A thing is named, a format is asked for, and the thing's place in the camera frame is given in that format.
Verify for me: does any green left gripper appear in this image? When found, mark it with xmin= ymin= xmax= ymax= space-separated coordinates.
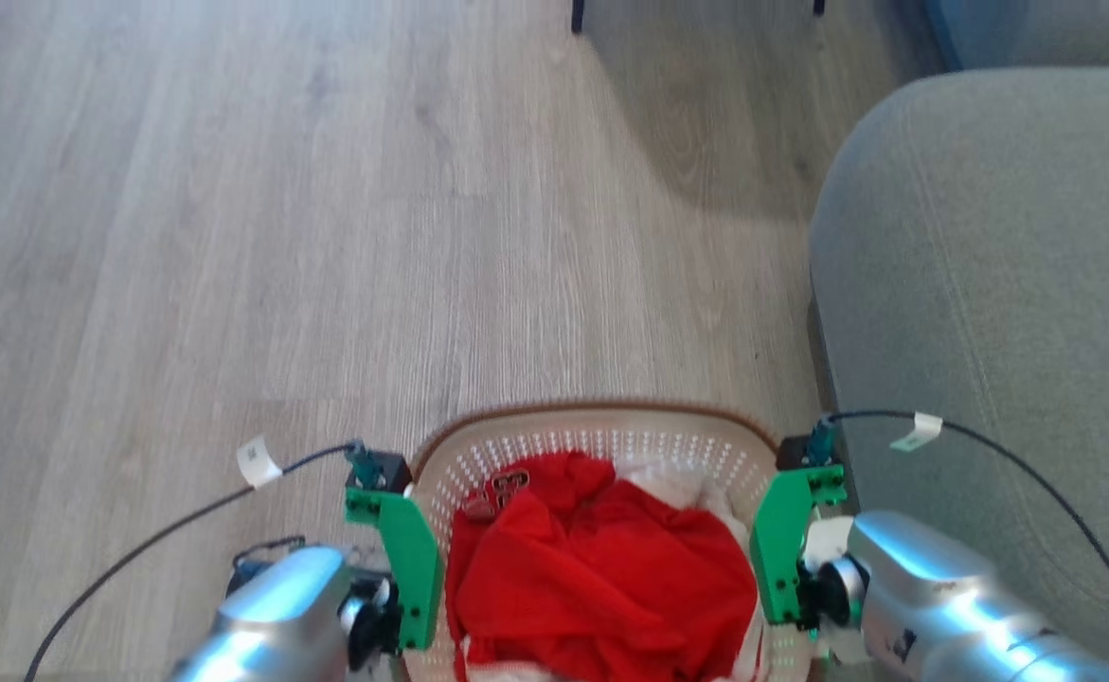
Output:
xmin=345 ymin=487 xmax=444 ymax=653

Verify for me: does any grey fabric sofa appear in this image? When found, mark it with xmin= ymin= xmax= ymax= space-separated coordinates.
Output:
xmin=806 ymin=0 xmax=1109 ymax=670

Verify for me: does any white cable label tag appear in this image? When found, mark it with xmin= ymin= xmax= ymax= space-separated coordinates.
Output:
xmin=889 ymin=413 xmax=944 ymax=453
xmin=236 ymin=437 xmax=283 ymax=489

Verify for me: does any red garment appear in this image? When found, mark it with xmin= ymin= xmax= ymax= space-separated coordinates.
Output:
xmin=445 ymin=451 xmax=760 ymax=682

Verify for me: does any long black left gripper cable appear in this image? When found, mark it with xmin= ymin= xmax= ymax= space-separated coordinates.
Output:
xmin=27 ymin=441 xmax=366 ymax=682

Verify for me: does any white left cable label tag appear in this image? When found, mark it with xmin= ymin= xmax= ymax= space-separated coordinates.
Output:
xmin=236 ymin=437 xmax=283 ymax=489

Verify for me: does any white garment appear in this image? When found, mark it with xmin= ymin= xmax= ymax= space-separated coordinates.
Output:
xmin=622 ymin=462 xmax=769 ymax=682

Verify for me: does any white right cable label tag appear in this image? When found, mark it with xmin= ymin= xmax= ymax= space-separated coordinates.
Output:
xmin=889 ymin=413 xmax=944 ymax=453

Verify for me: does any short black left arm cable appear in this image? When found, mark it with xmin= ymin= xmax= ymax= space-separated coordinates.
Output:
xmin=230 ymin=536 xmax=308 ymax=581

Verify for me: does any beige perforated laundry basket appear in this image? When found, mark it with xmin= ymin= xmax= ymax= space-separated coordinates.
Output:
xmin=404 ymin=402 xmax=815 ymax=682

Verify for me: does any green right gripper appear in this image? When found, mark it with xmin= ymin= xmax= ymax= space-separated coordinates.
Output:
xmin=749 ymin=463 xmax=847 ymax=627

